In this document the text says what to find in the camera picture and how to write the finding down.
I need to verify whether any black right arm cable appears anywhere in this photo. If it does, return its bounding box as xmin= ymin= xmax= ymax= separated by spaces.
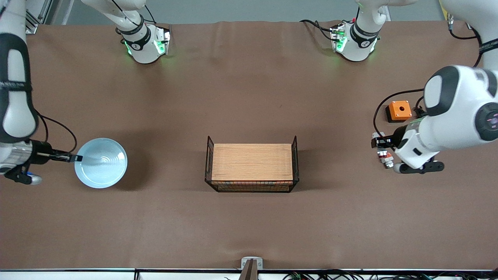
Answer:
xmin=35 ymin=111 xmax=77 ymax=154

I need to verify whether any black base power cable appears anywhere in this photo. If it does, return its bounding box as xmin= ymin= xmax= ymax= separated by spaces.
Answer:
xmin=300 ymin=19 xmax=336 ymax=41

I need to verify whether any light blue round plate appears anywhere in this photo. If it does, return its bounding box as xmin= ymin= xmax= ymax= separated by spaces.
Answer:
xmin=74 ymin=138 xmax=128 ymax=189

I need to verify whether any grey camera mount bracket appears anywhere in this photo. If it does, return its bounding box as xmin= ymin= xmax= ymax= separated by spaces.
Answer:
xmin=238 ymin=257 xmax=264 ymax=280

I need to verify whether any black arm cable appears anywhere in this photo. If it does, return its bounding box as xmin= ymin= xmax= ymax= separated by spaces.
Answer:
xmin=373 ymin=89 xmax=425 ymax=137
xmin=35 ymin=111 xmax=77 ymax=154

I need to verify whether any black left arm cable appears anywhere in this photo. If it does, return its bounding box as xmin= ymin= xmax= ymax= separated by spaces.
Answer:
xmin=373 ymin=89 xmax=425 ymax=137

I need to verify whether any black wire basket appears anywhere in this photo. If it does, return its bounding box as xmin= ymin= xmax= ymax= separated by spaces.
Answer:
xmin=205 ymin=135 xmax=300 ymax=193

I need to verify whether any wooden board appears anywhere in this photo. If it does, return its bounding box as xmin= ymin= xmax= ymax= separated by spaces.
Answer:
xmin=211 ymin=143 xmax=293 ymax=182

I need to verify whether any white table edge rail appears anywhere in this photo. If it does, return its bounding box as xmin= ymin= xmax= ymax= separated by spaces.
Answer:
xmin=0 ymin=268 xmax=498 ymax=280

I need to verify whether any black cable tangle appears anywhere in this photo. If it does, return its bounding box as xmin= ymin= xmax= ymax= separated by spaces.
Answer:
xmin=282 ymin=269 xmax=498 ymax=280

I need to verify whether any red head push button switch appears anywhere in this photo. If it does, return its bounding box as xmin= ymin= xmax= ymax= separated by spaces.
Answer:
xmin=372 ymin=131 xmax=388 ymax=157

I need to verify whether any orange button enclosure box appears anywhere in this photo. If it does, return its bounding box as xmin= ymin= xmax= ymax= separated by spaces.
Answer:
xmin=385 ymin=100 xmax=412 ymax=123

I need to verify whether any aluminium frame post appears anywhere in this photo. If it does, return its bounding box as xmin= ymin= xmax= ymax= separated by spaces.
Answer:
xmin=25 ymin=0 xmax=53 ymax=35

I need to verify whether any brown table cover sheet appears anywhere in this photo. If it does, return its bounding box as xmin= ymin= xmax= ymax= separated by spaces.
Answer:
xmin=0 ymin=19 xmax=498 ymax=271

